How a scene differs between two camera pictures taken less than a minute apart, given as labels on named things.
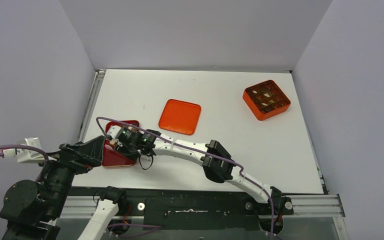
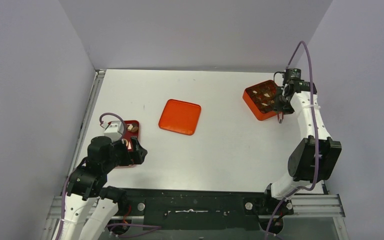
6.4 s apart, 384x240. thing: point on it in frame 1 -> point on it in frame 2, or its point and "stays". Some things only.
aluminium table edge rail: (99, 74) stays
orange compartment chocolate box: (265, 99) stays
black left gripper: (80, 154) -> (136, 156)
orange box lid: (180, 116) stays
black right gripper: (119, 144) -> (282, 102)
